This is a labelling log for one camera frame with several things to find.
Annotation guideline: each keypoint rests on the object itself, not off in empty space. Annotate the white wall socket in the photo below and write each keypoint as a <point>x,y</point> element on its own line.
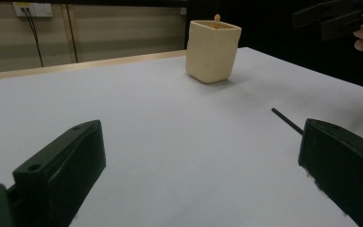
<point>42,9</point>

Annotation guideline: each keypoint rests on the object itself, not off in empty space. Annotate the beige square cup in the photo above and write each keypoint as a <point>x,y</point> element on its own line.
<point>211,53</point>

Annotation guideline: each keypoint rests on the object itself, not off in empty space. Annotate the black horizontal frame bar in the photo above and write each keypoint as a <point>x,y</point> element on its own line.
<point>123,2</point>

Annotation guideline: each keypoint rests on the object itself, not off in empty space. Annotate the white table cover sheet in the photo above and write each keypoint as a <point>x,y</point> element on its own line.
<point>170,126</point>

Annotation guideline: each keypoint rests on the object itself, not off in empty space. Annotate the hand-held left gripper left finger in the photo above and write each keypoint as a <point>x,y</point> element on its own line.
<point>60,176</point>

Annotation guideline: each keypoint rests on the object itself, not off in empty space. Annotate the black brush with flat head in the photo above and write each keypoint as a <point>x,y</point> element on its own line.
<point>285,119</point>

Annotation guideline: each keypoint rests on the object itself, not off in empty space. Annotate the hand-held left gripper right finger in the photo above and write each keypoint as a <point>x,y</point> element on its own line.
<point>343,170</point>

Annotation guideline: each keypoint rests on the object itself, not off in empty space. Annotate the black curtain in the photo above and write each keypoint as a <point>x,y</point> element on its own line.
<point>264,25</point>

